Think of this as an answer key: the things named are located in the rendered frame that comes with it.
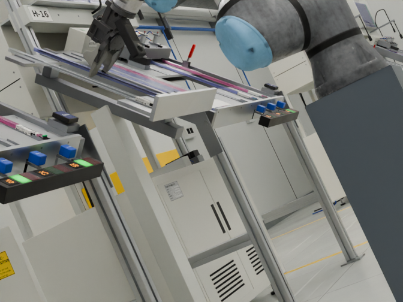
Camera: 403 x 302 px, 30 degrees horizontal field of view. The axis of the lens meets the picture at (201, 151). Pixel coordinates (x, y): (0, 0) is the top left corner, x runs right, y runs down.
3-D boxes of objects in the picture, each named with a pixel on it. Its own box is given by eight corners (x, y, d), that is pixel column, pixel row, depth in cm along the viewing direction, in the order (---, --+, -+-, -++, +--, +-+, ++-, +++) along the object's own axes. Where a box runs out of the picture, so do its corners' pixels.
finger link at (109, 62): (95, 65, 218) (104, 38, 213) (110, 76, 216) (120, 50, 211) (88, 68, 215) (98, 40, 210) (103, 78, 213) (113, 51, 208)
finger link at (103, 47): (98, 62, 209) (114, 35, 207) (102, 65, 208) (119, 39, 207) (90, 59, 204) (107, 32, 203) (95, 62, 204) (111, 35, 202)
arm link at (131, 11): (149, 2, 205) (133, 0, 198) (141, 16, 207) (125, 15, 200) (128, -13, 207) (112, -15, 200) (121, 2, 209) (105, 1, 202)
